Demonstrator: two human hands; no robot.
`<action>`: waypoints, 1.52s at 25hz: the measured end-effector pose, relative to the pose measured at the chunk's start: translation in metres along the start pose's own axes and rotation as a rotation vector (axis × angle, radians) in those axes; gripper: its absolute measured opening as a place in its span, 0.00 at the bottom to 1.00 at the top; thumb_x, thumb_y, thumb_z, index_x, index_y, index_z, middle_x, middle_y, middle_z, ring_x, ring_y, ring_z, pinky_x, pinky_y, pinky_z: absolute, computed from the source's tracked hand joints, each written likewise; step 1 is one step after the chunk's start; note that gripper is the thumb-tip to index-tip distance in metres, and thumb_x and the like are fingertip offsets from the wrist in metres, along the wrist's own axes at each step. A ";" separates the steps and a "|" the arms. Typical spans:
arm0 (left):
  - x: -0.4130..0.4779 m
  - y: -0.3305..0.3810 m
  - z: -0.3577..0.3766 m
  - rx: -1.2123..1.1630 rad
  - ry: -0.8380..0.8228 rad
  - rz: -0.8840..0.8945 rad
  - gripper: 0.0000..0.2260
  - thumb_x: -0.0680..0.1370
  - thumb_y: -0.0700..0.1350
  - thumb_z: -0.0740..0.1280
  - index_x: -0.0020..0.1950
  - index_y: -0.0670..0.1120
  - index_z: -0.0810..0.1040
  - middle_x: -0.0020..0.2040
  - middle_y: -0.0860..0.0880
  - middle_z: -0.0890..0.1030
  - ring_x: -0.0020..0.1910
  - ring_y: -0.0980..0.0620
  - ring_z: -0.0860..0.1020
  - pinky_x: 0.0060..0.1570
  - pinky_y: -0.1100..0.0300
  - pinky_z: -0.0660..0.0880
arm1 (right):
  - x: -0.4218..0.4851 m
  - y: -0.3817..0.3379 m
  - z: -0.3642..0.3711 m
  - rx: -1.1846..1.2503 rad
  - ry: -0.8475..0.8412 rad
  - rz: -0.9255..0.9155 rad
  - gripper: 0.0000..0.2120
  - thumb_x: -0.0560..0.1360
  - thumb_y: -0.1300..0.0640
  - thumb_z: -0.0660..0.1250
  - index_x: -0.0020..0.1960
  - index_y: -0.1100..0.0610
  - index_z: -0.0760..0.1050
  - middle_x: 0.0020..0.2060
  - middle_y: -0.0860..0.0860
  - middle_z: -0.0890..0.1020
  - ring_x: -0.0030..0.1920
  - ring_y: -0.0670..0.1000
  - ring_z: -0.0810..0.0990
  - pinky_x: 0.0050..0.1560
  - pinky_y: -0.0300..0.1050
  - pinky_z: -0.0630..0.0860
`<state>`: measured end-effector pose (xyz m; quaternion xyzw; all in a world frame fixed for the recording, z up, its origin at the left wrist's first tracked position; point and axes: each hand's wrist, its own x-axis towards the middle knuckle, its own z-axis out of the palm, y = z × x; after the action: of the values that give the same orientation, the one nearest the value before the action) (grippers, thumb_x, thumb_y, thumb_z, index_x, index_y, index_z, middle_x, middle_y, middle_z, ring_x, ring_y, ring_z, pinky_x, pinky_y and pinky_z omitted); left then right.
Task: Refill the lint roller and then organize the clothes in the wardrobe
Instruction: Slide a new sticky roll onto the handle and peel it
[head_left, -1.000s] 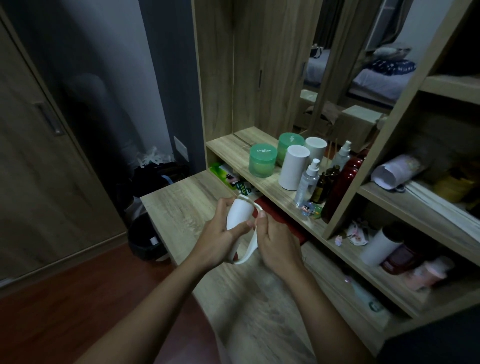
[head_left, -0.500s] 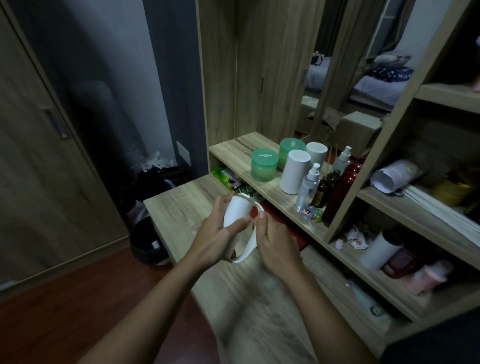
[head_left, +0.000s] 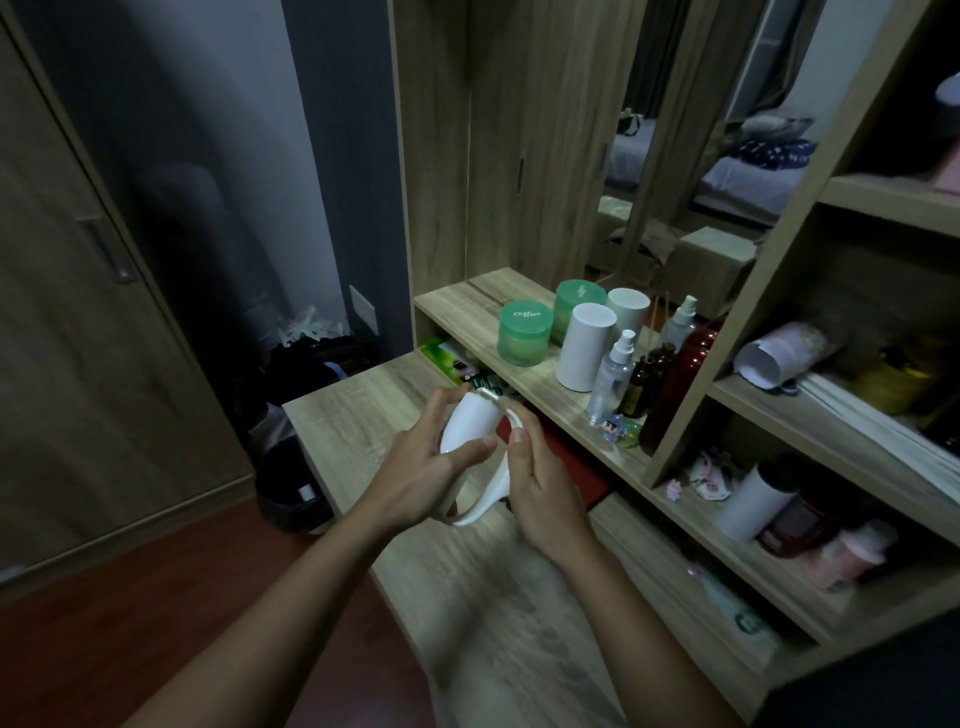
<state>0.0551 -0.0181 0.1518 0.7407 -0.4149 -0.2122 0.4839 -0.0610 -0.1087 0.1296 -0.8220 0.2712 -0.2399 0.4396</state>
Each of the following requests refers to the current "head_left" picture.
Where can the person's left hand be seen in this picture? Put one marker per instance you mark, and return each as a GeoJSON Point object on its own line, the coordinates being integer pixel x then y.
{"type": "Point", "coordinates": [409, 480]}

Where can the person's right hand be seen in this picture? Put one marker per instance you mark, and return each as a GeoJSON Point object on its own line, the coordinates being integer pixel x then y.
{"type": "Point", "coordinates": [547, 506]}

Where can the person's right fingers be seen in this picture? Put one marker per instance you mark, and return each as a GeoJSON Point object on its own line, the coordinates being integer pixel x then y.
{"type": "Point", "coordinates": [527, 461]}

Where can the person's left thumb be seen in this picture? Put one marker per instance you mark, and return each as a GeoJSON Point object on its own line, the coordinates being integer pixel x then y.
{"type": "Point", "coordinates": [471, 452]}

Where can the white curved handheld device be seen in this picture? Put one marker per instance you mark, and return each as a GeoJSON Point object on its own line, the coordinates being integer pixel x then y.
{"type": "Point", "coordinates": [466, 424]}

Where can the person's right forearm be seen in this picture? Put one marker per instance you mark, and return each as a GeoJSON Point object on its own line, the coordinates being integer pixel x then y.
{"type": "Point", "coordinates": [637, 645]}

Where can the person's left forearm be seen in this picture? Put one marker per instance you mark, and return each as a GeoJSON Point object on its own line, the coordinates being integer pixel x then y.
{"type": "Point", "coordinates": [277, 630]}

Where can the red flat box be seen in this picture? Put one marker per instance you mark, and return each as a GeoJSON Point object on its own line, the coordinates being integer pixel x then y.
{"type": "Point", "coordinates": [577, 469]}

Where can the green packet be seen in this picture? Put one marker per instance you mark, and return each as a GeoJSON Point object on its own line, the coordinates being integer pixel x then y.
{"type": "Point", "coordinates": [444, 358]}

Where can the clear spray bottle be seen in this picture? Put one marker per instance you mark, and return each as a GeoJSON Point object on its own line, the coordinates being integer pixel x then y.
{"type": "Point", "coordinates": [610, 382]}

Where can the white cylinder container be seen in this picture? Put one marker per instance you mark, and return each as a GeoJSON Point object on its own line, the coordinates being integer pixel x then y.
{"type": "Point", "coordinates": [583, 349]}

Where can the green round jar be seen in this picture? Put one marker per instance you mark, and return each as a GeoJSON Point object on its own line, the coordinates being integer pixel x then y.
{"type": "Point", "coordinates": [525, 335]}

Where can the brown glass dropper bottle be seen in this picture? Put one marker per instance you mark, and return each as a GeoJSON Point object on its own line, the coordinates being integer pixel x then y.
{"type": "Point", "coordinates": [639, 391]}

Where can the dark red bottle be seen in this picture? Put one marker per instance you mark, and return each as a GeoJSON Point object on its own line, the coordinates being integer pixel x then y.
{"type": "Point", "coordinates": [675, 397]}

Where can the black bag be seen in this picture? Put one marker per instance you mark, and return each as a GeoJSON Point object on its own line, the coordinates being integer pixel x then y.
{"type": "Point", "coordinates": [315, 371]}

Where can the small white pink trinket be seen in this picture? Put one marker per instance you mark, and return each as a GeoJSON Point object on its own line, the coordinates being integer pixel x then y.
{"type": "Point", "coordinates": [711, 476]}

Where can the black waste bin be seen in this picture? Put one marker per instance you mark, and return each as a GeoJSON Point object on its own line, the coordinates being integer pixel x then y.
{"type": "Point", "coordinates": [289, 487]}

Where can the white crumpled plastic bag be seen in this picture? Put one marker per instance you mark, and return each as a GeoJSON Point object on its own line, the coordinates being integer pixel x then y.
{"type": "Point", "coordinates": [309, 328]}

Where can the white tube with black cap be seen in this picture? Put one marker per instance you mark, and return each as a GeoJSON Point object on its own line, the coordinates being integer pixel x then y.
{"type": "Point", "coordinates": [754, 501]}

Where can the pale blue packet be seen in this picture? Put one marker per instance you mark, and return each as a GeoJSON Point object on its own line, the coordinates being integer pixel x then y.
{"type": "Point", "coordinates": [731, 600]}

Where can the rolled white paper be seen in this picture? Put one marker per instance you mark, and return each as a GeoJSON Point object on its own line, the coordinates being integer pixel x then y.
{"type": "Point", "coordinates": [780, 352]}

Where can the dark red jar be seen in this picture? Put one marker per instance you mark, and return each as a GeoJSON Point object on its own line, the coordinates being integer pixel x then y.
{"type": "Point", "coordinates": [795, 525]}

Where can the pink container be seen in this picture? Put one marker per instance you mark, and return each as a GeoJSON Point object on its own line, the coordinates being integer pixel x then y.
{"type": "Point", "coordinates": [851, 555]}

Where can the wooden shelf unit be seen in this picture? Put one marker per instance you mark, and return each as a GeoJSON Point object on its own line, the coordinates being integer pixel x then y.
{"type": "Point", "coordinates": [825, 247]}

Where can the yellow container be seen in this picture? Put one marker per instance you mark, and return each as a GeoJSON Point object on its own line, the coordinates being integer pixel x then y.
{"type": "Point", "coordinates": [889, 382]}

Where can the wooden wardrobe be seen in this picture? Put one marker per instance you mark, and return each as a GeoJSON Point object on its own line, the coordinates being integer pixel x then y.
{"type": "Point", "coordinates": [90, 360]}

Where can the white wall socket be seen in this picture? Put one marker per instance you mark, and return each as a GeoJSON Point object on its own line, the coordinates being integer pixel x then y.
{"type": "Point", "coordinates": [364, 309]}

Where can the wall mirror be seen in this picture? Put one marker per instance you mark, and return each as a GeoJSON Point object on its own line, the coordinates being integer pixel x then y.
{"type": "Point", "coordinates": [675, 135]}

